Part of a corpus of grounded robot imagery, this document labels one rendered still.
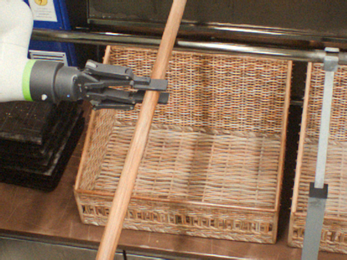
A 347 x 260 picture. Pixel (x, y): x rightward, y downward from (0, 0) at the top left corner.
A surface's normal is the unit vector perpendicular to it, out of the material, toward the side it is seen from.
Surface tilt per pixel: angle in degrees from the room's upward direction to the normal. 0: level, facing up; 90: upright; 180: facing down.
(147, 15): 70
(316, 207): 90
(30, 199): 0
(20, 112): 0
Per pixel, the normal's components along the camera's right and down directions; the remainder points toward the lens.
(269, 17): -0.20, 0.45
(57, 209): -0.06, -0.68
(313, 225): -0.18, 0.73
